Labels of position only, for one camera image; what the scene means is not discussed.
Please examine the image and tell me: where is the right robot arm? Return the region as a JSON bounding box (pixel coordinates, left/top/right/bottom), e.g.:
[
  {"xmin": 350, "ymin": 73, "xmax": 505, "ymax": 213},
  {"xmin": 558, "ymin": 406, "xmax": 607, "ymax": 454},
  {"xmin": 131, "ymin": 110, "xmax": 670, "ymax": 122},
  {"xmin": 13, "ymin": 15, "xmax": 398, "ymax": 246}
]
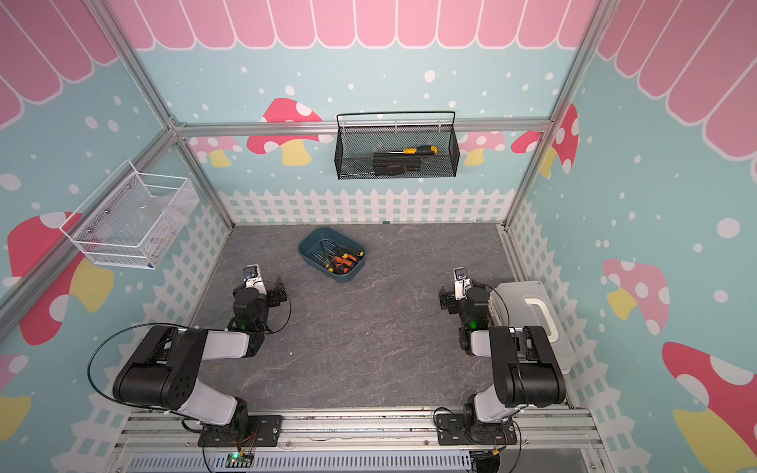
[{"xmin": 434, "ymin": 281, "xmax": 576, "ymax": 445}]

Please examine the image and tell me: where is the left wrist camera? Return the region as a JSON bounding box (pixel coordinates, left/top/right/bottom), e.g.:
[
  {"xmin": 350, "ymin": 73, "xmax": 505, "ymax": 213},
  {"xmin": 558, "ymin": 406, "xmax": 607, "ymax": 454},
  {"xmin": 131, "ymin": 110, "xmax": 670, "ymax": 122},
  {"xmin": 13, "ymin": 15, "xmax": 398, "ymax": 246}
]
[{"xmin": 242, "ymin": 264, "xmax": 261, "ymax": 288}]

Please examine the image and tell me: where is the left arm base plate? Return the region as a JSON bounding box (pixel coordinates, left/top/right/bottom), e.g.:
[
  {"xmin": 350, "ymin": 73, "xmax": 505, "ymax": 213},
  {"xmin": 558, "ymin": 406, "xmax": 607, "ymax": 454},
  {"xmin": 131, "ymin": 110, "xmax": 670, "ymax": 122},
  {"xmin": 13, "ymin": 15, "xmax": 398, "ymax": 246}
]
[{"xmin": 198, "ymin": 415, "xmax": 284, "ymax": 449}]

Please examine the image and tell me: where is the white wire mesh basket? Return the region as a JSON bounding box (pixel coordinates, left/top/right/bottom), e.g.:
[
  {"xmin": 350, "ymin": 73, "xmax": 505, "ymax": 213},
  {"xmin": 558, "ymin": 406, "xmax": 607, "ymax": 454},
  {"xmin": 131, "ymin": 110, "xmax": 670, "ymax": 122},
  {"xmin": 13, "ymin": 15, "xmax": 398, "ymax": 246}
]
[{"xmin": 59, "ymin": 161, "xmax": 200, "ymax": 270}]

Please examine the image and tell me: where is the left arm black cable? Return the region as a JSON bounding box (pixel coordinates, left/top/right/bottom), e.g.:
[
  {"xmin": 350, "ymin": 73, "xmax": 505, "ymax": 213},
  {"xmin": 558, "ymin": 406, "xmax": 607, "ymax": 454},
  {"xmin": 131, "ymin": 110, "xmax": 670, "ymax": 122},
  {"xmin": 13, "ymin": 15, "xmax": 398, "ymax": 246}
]
[{"xmin": 87, "ymin": 321, "xmax": 196, "ymax": 409}]

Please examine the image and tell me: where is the teal plastic storage box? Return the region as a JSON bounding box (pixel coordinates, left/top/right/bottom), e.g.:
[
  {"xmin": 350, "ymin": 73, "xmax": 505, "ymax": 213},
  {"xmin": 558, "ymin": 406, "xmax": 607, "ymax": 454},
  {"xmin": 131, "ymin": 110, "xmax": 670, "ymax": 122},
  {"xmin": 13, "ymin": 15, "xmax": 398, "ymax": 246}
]
[{"xmin": 298, "ymin": 227, "xmax": 367, "ymax": 283}]

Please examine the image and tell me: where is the orange black large screwdriver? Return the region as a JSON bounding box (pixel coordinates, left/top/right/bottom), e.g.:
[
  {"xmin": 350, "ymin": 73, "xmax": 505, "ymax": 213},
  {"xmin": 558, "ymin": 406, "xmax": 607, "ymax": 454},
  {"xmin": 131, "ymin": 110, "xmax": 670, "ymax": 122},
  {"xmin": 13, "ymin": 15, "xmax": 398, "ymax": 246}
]
[{"xmin": 319, "ymin": 250, "xmax": 365, "ymax": 275}]

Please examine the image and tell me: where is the aluminium front rail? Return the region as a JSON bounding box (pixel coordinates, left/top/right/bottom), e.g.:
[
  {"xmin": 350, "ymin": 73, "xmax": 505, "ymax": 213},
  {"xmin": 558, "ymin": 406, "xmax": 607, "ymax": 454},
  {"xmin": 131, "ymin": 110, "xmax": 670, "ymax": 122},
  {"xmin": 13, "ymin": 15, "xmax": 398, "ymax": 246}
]
[{"xmin": 114, "ymin": 405, "xmax": 603, "ymax": 454}]

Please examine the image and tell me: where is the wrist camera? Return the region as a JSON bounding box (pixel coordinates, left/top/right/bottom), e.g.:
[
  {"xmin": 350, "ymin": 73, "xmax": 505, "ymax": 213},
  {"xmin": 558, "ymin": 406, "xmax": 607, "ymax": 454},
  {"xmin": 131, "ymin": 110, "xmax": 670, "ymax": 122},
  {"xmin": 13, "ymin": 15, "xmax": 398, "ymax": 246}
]
[
  {"xmin": 453, "ymin": 267, "xmax": 472, "ymax": 301},
  {"xmin": 242, "ymin": 264, "xmax": 261, "ymax": 288}
]

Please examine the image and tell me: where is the green circuit board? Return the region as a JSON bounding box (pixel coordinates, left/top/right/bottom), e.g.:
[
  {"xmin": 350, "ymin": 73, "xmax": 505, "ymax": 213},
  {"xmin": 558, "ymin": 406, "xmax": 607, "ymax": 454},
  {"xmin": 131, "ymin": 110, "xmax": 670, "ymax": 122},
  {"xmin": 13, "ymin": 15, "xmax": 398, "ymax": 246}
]
[{"xmin": 225, "ymin": 453, "xmax": 254, "ymax": 469}]

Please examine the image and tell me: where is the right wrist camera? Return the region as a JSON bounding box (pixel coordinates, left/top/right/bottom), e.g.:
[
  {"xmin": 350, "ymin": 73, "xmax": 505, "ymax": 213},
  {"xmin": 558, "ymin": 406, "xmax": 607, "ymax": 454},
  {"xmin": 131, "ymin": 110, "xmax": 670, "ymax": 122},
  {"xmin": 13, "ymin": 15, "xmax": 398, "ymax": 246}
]
[{"xmin": 453, "ymin": 267, "xmax": 472, "ymax": 301}]

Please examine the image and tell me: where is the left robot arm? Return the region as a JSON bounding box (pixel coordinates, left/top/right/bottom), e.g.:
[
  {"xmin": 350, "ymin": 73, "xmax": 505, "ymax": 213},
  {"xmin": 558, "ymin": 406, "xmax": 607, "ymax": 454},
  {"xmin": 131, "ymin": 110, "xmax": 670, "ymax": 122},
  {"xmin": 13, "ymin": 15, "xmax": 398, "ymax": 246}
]
[{"xmin": 112, "ymin": 278, "xmax": 288, "ymax": 449}]

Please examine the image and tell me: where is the black wire mesh basket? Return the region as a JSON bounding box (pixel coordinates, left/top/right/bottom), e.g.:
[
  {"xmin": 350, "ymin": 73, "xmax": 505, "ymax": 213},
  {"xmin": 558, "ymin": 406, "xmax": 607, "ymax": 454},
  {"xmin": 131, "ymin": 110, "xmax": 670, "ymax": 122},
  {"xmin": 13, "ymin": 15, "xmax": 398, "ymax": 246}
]
[{"xmin": 334, "ymin": 110, "xmax": 461, "ymax": 181}]

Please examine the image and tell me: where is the translucent plastic lidded case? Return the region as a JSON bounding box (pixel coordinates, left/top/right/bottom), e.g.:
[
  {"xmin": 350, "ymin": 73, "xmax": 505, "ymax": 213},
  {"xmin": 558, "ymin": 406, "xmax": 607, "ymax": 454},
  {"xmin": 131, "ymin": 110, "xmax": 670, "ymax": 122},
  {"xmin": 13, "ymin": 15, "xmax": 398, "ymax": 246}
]
[{"xmin": 489, "ymin": 281, "xmax": 577, "ymax": 376}]

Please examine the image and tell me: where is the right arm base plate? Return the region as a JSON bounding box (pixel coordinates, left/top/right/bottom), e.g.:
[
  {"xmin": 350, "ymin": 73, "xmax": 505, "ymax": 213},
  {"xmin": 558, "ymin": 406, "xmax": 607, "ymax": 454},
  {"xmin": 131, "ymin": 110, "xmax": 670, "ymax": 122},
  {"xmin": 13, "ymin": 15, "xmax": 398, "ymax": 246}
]
[{"xmin": 434, "ymin": 412, "xmax": 518, "ymax": 447}]

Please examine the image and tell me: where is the yellow black screwdriver in basket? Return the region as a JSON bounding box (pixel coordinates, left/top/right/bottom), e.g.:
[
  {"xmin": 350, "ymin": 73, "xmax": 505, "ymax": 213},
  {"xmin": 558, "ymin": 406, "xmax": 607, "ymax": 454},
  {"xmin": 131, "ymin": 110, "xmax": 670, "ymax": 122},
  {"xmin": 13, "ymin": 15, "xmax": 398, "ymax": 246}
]
[{"xmin": 374, "ymin": 145, "xmax": 439, "ymax": 158}]

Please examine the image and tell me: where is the black object in basket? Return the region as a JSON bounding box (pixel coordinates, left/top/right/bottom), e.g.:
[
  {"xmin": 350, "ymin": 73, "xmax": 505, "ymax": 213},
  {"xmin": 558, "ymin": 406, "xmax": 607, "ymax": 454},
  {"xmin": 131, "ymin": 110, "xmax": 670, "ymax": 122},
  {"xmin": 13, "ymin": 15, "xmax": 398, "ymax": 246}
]
[{"xmin": 372, "ymin": 155, "xmax": 422, "ymax": 177}]

